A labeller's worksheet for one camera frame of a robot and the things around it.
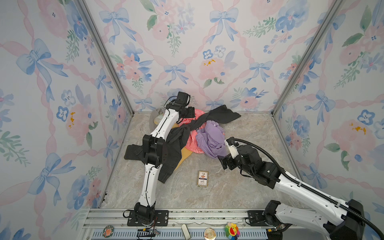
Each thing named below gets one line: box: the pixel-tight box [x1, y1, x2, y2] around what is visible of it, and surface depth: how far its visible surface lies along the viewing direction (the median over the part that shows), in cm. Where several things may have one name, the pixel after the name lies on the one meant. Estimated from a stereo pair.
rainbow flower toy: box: [225, 222, 241, 240], surface depth 71 cm
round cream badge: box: [203, 227, 217, 240], surface depth 71 cm
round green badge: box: [102, 225, 114, 238], surface depth 72 cm
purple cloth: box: [195, 120, 230, 159], surface depth 97 cm
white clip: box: [181, 224, 192, 240], surface depth 69 cm
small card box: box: [197, 170, 209, 188], surface depth 87 cm
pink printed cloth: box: [179, 108, 207, 154], surface depth 97 cm
